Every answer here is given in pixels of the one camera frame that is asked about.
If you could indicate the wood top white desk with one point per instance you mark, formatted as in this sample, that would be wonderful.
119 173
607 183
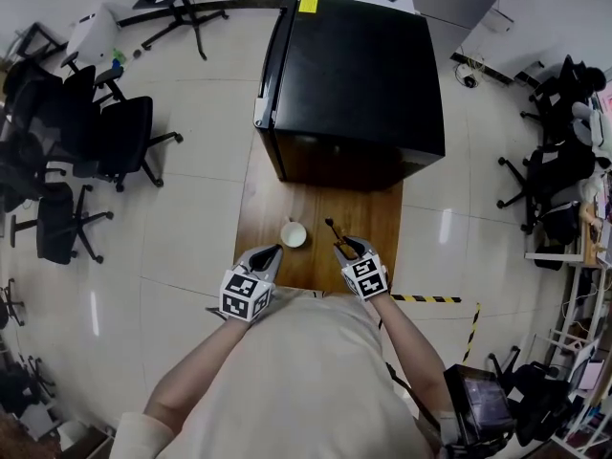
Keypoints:
588 251

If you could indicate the black wheeled screen stand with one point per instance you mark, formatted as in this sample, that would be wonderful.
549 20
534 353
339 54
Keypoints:
184 12

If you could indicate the white metal shelf rack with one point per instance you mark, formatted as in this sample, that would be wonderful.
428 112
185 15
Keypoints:
574 313

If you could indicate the white wall router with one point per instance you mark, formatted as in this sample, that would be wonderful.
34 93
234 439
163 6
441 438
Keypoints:
501 20

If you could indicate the white air purifier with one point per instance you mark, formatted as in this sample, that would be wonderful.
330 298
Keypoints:
93 31

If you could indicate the yellow fridge sticker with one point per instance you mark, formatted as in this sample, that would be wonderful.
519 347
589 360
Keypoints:
309 4

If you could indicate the white ceramic cup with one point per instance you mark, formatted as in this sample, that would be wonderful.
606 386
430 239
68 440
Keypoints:
294 234

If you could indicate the person's beige shirt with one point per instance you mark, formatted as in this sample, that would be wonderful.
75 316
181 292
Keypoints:
296 380

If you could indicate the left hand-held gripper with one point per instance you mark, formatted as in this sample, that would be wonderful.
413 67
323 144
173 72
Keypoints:
244 294

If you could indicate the small spoon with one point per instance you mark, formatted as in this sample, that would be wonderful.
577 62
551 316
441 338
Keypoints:
329 221

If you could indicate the yellow black hazard tape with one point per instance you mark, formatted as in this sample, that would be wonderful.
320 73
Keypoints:
425 299
472 333

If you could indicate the person's left forearm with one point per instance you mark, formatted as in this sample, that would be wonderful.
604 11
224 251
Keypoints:
196 366

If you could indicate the green bottle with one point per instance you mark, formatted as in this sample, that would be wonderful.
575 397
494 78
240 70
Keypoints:
117 58

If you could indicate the black mini fridge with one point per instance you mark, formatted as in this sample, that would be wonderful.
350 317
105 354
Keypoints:
358 79

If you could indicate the white extension socket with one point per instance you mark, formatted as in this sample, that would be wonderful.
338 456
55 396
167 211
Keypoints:
469 81

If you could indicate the black waste bin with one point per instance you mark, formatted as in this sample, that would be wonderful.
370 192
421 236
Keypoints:
549 261

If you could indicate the large black office chair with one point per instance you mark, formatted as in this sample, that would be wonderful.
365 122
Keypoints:
124 132

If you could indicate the black screen device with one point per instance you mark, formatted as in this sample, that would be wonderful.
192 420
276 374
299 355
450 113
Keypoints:
483 399

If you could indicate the pink computer monitor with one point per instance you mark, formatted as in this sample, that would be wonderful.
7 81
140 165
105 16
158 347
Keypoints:
606 103

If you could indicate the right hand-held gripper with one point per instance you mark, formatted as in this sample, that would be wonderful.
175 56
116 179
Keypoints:
365 277

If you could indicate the person's right forearm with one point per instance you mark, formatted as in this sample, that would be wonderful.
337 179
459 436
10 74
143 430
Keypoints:
416 356

